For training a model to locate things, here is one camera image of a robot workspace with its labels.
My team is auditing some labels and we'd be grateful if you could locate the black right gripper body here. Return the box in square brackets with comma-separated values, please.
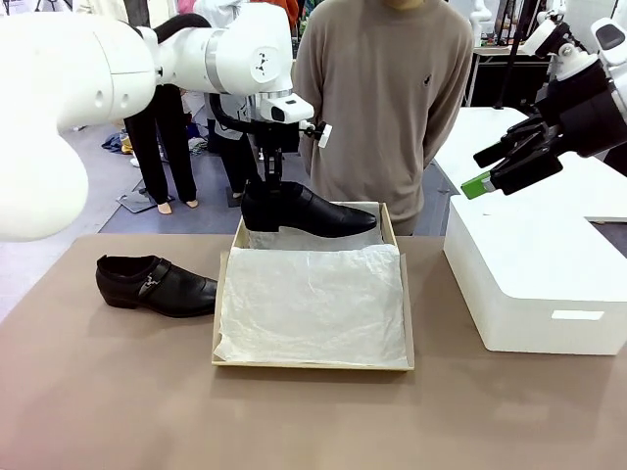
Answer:
[540, 60, 627, 160]

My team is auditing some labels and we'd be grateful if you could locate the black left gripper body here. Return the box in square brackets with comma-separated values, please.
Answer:
[247, 120, 302, 155]

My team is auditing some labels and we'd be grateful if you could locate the black leather shoe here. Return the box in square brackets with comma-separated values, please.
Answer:
[94, 254, 219, 319]
[240, 180, 379, 240]

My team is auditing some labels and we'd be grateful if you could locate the white tissue paper sheet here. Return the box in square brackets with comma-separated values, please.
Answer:
[213, 225, 410, 369]

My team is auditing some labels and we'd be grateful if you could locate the brown cardboard shoe box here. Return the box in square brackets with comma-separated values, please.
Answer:
[211, 200, 417, 376]

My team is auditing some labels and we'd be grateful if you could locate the black tripod pole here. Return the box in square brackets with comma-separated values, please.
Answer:
[493, 0, 534, 111]

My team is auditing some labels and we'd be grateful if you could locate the clothes pile on floor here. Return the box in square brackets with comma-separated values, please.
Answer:
[186, 121, 217, 158]

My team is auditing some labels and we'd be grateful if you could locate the grey background desk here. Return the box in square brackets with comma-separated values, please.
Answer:
[464, 45, 555, 108]

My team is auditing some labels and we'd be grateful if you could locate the mannequin in white jacket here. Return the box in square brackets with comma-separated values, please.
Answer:
[121, 82, 201, 215]

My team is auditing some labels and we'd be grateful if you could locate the person in beige sweater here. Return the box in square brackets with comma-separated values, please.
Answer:
[291, 0, 475, 237]

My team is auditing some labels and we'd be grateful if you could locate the white plastic storage bin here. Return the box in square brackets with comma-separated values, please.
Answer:
[443, 194, 627, 356]

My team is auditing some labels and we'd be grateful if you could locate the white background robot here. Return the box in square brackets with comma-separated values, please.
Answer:
[468, 0, 492, 31]

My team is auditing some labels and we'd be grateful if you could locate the blue clothes pile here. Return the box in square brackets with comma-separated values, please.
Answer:
[101, 130, 136, 155]

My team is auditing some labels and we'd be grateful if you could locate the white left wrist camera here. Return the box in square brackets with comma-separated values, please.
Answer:
[301, 120, 334, 150]

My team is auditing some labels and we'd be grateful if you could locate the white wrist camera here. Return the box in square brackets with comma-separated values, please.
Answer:
[523, 12, 597, 82]
[301, 120, 334, 150]

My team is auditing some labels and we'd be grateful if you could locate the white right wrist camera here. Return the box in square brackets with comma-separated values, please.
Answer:
[523, 12, 597, 82]

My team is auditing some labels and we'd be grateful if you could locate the grey mannequin base plate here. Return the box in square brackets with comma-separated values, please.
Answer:
[116, 187, 175, 214]

